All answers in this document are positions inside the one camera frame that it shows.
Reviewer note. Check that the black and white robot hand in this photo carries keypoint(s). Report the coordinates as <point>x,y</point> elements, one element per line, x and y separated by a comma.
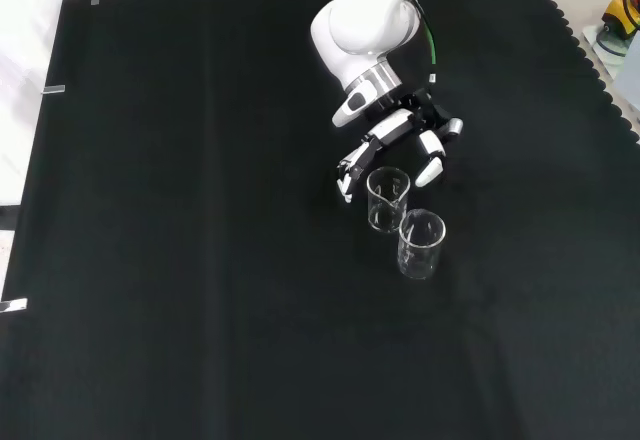
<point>395,125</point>

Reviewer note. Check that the clear glass beaker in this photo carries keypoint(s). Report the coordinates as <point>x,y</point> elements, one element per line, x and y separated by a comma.
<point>420,265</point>
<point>382,220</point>

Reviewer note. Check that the black bench cloth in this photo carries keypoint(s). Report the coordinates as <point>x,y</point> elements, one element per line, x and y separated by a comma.
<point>200,210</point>

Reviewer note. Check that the grey box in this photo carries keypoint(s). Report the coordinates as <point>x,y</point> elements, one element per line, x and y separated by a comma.
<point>631,75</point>

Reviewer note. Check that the yellow stop button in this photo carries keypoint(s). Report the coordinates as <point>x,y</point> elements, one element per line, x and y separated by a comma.
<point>620,12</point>

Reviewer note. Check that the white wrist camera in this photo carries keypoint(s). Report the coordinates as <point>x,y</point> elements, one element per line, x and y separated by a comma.
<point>350,107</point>

